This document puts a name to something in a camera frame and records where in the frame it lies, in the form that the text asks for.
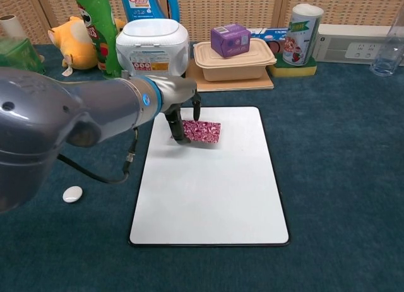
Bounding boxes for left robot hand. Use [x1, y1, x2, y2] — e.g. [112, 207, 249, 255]
[145, 74, 203, 146]

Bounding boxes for magenta patterned card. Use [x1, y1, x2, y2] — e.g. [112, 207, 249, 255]
[170, 119, 222, 144]

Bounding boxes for white smooth oval pebble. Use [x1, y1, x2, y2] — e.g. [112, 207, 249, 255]
[62, 185, 84, 205]

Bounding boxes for white rectangular board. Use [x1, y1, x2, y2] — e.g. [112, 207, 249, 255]
[128, 106, 290, 247]

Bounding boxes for white wet wipes tub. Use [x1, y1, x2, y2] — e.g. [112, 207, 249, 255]
[115, 18, 190, 79]

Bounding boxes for brown kraft notebook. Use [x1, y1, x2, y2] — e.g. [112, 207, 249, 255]
[184, 59, 275, 93]

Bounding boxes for beige lidded food container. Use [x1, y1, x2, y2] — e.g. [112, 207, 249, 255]
[193, 38, 278, 83]

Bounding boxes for purple carton box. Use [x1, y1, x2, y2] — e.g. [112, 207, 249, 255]
[210, 23, 252, 59]

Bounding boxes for blue detergent bottle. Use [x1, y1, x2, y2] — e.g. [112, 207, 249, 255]
[120, 0, 181, 24]

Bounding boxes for green Pringles can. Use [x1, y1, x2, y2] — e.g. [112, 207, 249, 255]
[72, 0, 128, 81]

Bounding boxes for blue white foil box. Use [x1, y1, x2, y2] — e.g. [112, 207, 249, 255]
[246, 27, 289, 42]

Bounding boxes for dark red round object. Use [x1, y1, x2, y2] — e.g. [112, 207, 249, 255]
[266, 41, 284, 55]

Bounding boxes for orange plush toy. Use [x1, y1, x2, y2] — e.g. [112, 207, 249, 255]
[47, 15, 126, 77]

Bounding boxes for yellow green sponge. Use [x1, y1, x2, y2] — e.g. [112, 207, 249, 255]
[267, 49, 318, 78]

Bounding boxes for white green wipes canister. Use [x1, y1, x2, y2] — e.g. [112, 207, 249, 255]
[282, 3, 325, 67]

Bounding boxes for cardboard paper tube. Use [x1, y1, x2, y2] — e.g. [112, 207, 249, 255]
[0, 14, 27, 40]

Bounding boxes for white power strip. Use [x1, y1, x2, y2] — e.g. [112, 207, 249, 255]
[311, 23, 404, 66]

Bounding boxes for clear plastic water bottle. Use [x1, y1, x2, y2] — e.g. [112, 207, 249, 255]
[369, 0, 404, 78]

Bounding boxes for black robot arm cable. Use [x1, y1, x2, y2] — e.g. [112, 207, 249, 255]
[57, 126, 140, 184]

